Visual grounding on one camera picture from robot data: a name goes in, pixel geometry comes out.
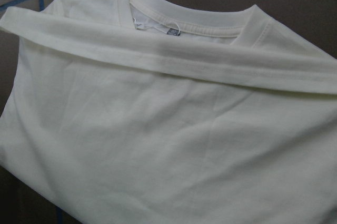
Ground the cream long sleeve shirt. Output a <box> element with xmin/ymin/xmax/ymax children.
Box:
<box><xmin>1</xmin><ymin>0</ymin><xmax>336</xmax><ymax>223</ymax></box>

